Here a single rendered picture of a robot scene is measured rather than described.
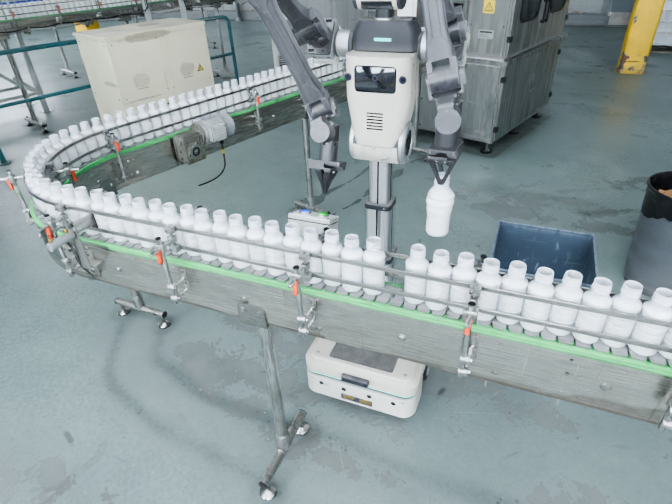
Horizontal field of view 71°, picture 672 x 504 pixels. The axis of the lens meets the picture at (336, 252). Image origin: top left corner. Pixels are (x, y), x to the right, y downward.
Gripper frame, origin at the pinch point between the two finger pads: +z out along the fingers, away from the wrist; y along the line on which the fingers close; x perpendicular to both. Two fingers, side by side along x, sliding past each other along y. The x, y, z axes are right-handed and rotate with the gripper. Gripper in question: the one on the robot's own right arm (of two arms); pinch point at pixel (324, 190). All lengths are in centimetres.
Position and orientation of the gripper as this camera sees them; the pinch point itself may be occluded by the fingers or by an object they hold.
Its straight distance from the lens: 144.1
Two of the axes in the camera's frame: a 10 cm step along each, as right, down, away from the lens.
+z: -0.9, 9.6, 2.5
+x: 3.6, -2.0, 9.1
